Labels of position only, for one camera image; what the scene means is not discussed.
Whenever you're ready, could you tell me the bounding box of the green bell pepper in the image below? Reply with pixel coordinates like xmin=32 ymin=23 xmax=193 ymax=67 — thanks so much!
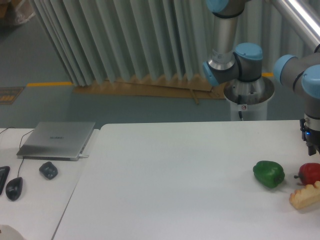
xmin=252 ymin=160 xmax=285 ymax=189

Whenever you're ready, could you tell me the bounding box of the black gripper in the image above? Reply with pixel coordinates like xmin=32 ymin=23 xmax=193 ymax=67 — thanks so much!
xmin=299 ymin=117 xmax=320 ymax=156

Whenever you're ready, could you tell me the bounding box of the black computer mouse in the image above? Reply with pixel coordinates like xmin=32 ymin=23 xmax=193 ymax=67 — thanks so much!
xmin=5 ymin=177 xmax=23 ymax=201

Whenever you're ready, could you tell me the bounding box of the grey pleated curtain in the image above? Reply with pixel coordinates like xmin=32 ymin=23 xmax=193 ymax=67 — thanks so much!
xmin=28 ymin=0 xmax=320 ymax=88

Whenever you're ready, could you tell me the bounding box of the brown cardboard sheet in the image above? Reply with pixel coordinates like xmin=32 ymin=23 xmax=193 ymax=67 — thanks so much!
xmin=73 ymin=74 xmax=225 ymax=104

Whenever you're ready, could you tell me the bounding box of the plastic wrapped cardboard box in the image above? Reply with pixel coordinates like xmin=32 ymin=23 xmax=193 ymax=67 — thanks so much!
xmin=0 ymin=0 xmax=36 ymax=27

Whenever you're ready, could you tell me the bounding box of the black earbuds case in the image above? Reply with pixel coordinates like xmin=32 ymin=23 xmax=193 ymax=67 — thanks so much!
xmin=39 ymin=161 xmax=58 ymax=180

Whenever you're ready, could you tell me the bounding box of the white plate edge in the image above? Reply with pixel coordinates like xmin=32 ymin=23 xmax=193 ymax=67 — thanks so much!
xmin=0 ymin=224 xmax=25 ymax=240

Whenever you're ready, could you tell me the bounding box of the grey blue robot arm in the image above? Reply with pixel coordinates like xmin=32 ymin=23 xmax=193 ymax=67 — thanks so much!
xmin=202 ymin=0 xmax=320 ymax=156

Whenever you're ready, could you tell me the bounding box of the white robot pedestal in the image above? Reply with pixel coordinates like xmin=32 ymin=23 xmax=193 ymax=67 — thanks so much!
xmin=223 ymin=76 xmax=275 ymax=121

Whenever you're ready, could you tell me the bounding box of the black keyboard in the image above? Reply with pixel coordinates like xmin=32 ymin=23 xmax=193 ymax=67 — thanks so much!
xmin=0 ymin=166 xmax=11 ymax=195

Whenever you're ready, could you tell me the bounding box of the white laptop cable plug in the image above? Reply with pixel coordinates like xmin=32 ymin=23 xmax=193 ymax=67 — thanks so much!
xmin=78 ymin=154 xmax=89 ymax=159

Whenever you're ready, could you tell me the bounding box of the silver closed laptop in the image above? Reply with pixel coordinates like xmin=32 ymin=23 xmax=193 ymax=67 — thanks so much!
xmin=16 ymin=121 xmax=95 ymax=161

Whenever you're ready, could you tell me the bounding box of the beige toy bread slice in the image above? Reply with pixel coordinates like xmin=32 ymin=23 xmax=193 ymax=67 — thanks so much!
xmin=289 ymin=181 xmax=320 ymax=210

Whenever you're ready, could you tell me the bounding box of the red bell pepper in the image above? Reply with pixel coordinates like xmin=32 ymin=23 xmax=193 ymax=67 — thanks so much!
xmin=294 ymin=162 xmax=320 ymax=185

